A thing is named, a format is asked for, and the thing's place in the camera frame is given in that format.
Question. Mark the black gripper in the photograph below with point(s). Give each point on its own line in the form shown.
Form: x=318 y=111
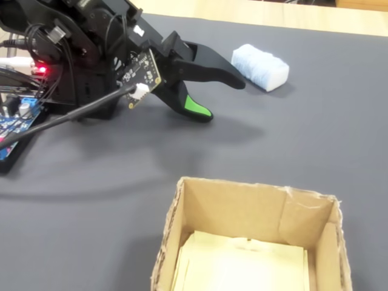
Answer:
x=169 y=45

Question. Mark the white and blue sponge block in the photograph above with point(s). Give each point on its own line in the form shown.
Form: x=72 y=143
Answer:
x=260 y=66

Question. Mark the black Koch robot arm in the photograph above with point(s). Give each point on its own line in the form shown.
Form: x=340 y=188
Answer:
x=88 y=72

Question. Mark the brown cardboard box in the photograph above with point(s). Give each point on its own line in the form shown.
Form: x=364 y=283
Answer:
x=230 y=206

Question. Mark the dark grey table mat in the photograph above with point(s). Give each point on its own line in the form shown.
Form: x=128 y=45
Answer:
x=91 y=212

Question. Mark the pale yellow paper sheets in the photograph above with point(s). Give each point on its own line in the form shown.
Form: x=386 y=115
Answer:
x=242 y=266

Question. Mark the white usb plug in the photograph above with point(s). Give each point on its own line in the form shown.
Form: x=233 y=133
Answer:
x=15 y=62

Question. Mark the blue controller circuit board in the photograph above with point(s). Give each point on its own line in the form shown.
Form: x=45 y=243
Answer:
x=15 y=124

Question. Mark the black barrel power plug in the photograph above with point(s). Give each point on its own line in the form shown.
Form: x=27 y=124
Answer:
x=15 y=44

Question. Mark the black board holder plate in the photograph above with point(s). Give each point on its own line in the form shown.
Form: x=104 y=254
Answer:
x=12 y=165

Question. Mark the black camera circuit board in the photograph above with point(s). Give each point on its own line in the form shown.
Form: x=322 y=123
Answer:
x=142 y=68

